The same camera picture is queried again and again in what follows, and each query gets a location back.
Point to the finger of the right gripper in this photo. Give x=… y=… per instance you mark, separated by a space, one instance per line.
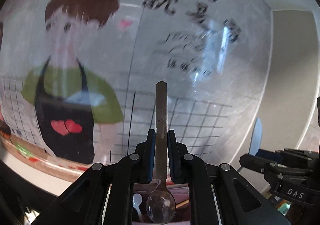
x=257 y=163

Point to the cartoon kitchen wall sticker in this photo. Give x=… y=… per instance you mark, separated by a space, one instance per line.
x=78 y=77

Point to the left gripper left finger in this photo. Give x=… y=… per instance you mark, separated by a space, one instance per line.
x=104 y=194

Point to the wooden chopstick right in holder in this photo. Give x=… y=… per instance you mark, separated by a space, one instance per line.
x=179 y=205

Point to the white plastic spoon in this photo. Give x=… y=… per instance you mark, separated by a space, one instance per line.
x=137 y=200

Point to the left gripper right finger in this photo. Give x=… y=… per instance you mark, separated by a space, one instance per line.
x=218 y=194

